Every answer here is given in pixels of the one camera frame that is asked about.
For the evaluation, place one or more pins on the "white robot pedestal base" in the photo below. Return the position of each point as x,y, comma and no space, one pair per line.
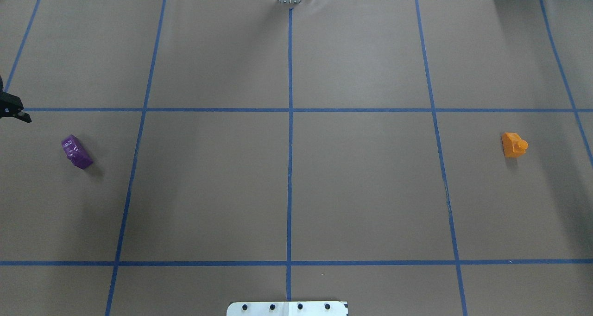
288,308

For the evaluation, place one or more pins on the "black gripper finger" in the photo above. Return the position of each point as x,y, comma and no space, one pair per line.
25,117

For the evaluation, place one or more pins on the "orange trapezoid block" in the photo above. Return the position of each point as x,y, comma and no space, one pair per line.
513,145

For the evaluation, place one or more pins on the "purple trapezoid block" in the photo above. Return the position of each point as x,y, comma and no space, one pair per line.
76,153

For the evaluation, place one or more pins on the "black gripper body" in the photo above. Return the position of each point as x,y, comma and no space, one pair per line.
10,106

